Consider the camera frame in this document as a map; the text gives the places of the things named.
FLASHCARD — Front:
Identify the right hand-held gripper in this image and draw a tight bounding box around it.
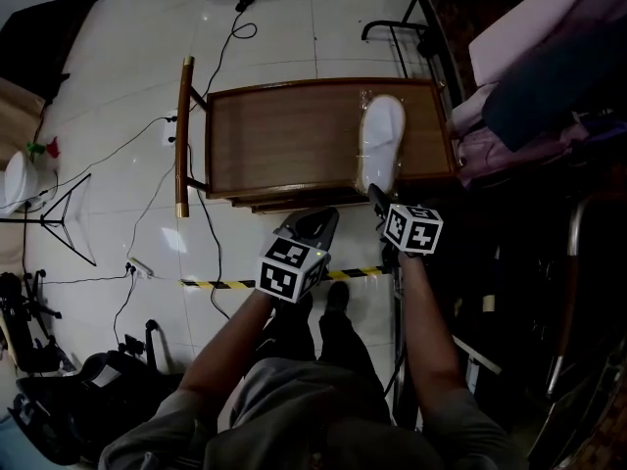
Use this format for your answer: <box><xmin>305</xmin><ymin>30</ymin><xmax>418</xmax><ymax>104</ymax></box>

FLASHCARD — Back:
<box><xmin>366</xmin><ymin>182</ymin><xmax>445</xmax><ymax>264</ymax></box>

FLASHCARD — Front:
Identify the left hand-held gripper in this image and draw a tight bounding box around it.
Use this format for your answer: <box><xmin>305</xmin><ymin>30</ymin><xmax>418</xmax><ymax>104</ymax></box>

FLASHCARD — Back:
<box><xmin>255</xmin><ymin>207</ymin><xmax>341</xmax><ymax>306</ymax></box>

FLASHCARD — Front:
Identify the white slipper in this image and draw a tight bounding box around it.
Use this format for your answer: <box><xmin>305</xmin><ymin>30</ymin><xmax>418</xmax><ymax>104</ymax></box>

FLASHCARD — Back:
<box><xmin>354</xmin><ymin>92</ymin><xmax>409</xmax><ymax>198</ymax></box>

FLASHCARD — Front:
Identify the brown wooden cart shelf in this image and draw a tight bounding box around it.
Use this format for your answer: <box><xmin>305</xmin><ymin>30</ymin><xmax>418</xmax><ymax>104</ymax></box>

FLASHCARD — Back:
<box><xmin>174</xmin><ymin>55</ymin><xmax>462</xmax><ymax>218</ymax></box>

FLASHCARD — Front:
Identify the person's left forearm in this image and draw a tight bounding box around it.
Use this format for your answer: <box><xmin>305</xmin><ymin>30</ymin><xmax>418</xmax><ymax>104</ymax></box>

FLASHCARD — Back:
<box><xmin>176</xmin><ymin>287</ymin><xmax>276</xmax><ymax>403</ymax></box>

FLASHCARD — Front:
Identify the person's right forearm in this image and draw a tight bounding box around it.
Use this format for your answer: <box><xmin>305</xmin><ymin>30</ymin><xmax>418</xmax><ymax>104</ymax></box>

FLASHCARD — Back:
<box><xmin>395</xmin><ymin>251</ymin><xmax>467</xmax><ymax>403</ymax></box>

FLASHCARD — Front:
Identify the person's left black shoe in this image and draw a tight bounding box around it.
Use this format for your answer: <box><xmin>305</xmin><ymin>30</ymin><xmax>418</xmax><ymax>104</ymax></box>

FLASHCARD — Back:
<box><xmin>277</xmin><ymin>292</ymin><xmax>314</xmax><ymax>323</ymax></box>

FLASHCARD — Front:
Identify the person's black shoe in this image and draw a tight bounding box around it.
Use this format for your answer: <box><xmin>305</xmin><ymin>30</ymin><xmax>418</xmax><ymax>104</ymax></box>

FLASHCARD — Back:
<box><xmin>324</xmin><ymin>280</ymin><xmax>351</xmax><ymax>316</ymax></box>
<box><xmin>277</xmin><ymin>292</ymin><xmax>314</xmax><ymax>323</ymax></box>

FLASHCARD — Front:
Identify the person's right black shoe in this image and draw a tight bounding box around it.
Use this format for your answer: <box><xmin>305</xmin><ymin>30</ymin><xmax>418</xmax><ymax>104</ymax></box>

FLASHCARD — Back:
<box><xmin>324</xmin><ymin>280</ymin><xmax>351</xmax><ymax>316</ymax></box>

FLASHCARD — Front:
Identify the person's left leg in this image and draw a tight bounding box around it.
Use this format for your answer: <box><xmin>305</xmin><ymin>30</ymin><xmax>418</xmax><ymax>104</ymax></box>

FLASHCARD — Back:
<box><xmin>253</xmin><ymin>305</ymin><xmax>317</xmax><ymax>364</ymax></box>

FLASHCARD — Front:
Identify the person's leg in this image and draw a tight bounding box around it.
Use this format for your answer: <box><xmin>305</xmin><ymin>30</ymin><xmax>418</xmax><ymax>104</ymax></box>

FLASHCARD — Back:
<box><xmin>253</xmin><ymin>305</ymin><xmax>317</xmax><ymax>364</ymax></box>
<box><xmin>317</xmin><ymin>310</ymin><xmax>389</xmax><ymax>413</ymax></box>

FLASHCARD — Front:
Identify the yellow black hazard tape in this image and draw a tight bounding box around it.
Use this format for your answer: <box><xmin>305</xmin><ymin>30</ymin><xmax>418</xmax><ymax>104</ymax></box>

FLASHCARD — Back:
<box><xmin>179</xmin><ymin>264</ymin><xmax>388</xmax><ymax>291</ymax></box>

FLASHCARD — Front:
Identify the person's right leg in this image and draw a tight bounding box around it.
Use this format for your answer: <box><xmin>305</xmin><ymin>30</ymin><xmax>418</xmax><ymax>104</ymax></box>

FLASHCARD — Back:
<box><xmin>317</xmin><ymin>310</ymin><xmax>389</xmax><ymax>413</ymax></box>

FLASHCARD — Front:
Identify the pink bedding bundle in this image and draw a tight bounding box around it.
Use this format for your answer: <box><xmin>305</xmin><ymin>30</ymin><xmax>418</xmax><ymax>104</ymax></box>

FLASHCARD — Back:
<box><xmin>449</xmin><ymin>83</ymin><xmax>584</xmax><ymax>190</ymax></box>

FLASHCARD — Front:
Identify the person's grey shirt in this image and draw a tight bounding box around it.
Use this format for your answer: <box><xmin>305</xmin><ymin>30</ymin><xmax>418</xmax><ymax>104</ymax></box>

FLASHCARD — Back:
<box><xmin>97</xmin><ymin>357</ymin><xmax>531</xmax><ymax>470</ymax></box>

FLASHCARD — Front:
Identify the white power strip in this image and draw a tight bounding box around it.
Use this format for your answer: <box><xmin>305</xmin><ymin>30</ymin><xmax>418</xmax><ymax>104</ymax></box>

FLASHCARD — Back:
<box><xmin>124</xmin><ymin>258</ymin><xmax>155</xmax><ymax>280</ymax></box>

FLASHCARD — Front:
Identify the black metal rack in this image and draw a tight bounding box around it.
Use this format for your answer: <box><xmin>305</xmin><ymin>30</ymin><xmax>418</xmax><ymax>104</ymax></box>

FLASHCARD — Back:
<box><xmin>361</xmin><ymin>19</ymin><xmax>435</xmax><ymax>80</ymax></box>

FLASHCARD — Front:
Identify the dark blue cushion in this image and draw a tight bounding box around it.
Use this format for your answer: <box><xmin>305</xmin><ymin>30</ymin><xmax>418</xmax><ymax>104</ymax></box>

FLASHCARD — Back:
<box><xmin>482</xmin><ymin>15</ymin><xmax>627</xmax><ymax>154</ymax></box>

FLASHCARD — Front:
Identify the black backpack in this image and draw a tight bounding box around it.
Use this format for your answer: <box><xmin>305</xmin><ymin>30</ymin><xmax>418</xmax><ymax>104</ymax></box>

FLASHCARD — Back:
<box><xmin>14</xmin><ymin>350</ymin><xmax>190</xmax><ymax>465</ymax></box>

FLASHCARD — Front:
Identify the black tripod stand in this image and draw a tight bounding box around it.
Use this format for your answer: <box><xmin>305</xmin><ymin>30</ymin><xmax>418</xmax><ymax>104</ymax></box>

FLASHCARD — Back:
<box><xmin>0</xmin><ymin>172</ymin><xmax>98</xmax><ymax>268</ymax></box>

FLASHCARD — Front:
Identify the red and green toy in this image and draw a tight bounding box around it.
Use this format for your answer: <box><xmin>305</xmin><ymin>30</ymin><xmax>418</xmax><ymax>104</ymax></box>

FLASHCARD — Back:
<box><xmin>25</xmin><ymin>135</ymin><xmax>61</xmax><ymax>160</ymax></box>

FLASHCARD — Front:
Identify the white plastic bucket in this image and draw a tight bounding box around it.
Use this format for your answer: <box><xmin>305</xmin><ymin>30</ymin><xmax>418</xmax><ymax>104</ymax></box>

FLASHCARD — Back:
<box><xmin>1</xmin><ymin>150</ymin><xmax>41</xmax><ymax>215</ymax></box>

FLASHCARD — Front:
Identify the black power cable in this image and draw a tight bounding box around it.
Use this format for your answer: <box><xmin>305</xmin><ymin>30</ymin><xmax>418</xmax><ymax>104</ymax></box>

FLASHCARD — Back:
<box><xmin>186</xmin><ymin>143</ymin><xmax>232</xmax><ymax>321</ymax></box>

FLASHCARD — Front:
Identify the white wall socket strip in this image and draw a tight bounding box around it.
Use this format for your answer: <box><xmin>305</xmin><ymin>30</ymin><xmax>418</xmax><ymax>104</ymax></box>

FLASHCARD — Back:
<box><xmin>162</xmin><ymin>109</ymin><xmax>180</xmax><ymax>149</ymax></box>

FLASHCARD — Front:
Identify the curved metal chair frame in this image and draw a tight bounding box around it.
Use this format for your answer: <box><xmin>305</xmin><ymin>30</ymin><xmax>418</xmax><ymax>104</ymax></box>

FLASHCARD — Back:
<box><xmin>544</xmin><ymin>197</ymin><xmax>599</xmax><ymax>401</ymax></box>

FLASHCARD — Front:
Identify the long black cable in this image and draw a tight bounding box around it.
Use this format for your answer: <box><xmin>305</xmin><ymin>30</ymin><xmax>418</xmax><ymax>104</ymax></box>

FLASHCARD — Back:
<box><xmin>187</xmin><ymin>9</ymin><xmax>259</xmax><ymax>113</ymax></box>

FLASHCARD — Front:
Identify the thin black cable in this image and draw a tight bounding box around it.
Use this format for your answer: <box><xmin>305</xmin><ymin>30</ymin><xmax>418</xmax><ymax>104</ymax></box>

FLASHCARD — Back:
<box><xmin>0</xmin><ymin>115</ymin><xmax>170</xmax><ymax>213</ymax></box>

